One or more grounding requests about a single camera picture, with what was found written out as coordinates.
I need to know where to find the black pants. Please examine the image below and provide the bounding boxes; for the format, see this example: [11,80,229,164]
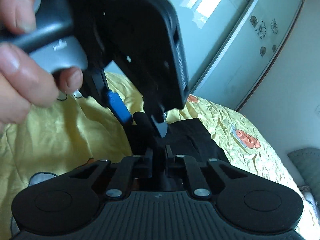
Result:
[122,112,230,193]

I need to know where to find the person's left hand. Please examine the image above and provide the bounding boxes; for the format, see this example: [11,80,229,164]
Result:
[1,0,84,129]

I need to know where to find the yellow floral bed quilt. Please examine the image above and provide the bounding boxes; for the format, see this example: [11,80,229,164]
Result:
[0,71,318,240]

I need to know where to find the glass sliding wardrobe door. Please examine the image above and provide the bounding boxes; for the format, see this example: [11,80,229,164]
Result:
[169,0,303,109]

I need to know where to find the dark padded headboard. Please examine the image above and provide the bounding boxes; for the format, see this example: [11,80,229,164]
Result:
[288,147,320,204]

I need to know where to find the crumpled white patterned cloth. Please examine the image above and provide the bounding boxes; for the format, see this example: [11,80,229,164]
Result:
[299,185,319,216]

